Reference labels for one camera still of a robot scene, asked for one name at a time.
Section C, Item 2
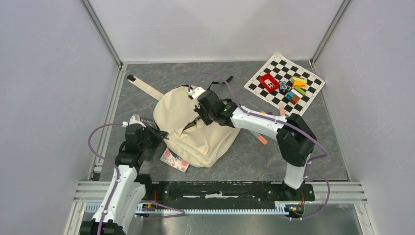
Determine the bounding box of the cream canvas backpack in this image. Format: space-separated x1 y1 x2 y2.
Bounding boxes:
127 75 240 167

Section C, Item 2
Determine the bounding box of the grey orange highlighter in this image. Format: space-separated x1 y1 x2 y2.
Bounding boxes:
252 131 268 145

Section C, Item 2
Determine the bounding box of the light orange highlighter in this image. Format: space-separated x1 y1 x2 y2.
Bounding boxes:
278 103 286 117

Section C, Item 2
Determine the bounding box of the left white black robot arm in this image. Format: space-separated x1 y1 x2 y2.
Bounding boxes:
79 123 168 235

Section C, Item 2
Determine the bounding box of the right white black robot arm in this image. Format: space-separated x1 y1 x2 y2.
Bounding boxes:
188 87 316 200

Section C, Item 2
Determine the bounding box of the black dark book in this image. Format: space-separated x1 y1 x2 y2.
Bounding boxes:
140 117 157 128

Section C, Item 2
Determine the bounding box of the floral cover book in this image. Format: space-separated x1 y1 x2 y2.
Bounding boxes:
160 148 189 173

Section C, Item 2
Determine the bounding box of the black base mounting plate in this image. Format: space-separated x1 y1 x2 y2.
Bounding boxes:
143 181 316 210

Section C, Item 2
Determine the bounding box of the red toy block house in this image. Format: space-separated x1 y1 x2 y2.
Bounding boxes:
259 73 280 93

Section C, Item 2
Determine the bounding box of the black white checkerboard mat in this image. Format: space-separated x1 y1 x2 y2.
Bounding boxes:
244 53 325 116

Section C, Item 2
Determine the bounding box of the blue owl toy figure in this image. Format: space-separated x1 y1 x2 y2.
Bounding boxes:
279 81 291 94

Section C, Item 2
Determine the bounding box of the blue orange toy block stack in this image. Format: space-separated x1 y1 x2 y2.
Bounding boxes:
285 89 303 104

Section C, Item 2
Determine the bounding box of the green orange toy block stack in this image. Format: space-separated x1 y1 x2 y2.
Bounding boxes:
290 76 307 94

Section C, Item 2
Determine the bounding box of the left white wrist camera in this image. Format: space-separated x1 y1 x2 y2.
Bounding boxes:
122 114 146 128

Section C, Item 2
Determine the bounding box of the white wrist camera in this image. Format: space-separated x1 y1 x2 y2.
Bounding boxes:
122 114 146 128
187 87 206 99

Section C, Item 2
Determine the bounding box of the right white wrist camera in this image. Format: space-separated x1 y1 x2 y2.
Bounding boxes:
187 87 206 99

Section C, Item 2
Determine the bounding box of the white slotted cable duct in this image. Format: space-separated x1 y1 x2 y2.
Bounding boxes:
85 201 305 215

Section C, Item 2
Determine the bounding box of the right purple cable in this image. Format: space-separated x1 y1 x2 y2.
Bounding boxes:
188 72 331 221

